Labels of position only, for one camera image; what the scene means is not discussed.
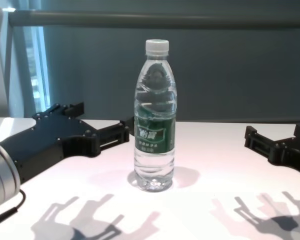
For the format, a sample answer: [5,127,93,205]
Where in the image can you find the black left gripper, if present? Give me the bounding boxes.
[0,101,131,185]

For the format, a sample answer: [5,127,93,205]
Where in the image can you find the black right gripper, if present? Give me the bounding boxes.
[243,123,300,181]

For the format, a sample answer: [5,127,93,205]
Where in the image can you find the clear water bottle green label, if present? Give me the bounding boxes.
[133,39,178,193]

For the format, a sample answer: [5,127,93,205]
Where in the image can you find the small dark object behind bottle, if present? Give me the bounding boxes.
[128,116,137,137]

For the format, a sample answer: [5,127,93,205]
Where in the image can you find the window glass strip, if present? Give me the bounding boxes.
[24,26,52,118]

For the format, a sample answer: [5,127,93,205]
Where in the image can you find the grey horizontal handrail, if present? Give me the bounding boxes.
[8,9,300,30]

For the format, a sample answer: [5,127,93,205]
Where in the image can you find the grey window frame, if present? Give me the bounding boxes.
[1,9,27,118]

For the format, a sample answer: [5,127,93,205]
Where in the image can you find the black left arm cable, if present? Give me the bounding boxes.
[0,189,26,230]

